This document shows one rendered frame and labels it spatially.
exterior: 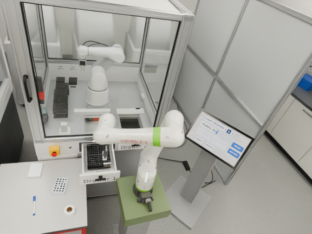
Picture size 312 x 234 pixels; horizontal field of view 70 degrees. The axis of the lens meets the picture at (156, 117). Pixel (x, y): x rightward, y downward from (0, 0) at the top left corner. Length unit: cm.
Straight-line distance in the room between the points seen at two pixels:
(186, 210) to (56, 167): 149
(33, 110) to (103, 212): 137
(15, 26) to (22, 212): 116
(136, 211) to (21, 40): 126
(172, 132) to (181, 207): 158
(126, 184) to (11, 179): 84
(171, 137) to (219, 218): 178
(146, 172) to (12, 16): 115
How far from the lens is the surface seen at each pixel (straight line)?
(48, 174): 195
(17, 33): 144
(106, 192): 257
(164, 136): 125
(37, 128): 181
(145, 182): 155
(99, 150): 188
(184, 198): 278
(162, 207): 170
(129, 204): 167
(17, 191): 192
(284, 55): 239
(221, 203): 299
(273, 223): 321
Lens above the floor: 233
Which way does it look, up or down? 39 degrees down
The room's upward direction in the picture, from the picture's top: 14 degrees clockwise
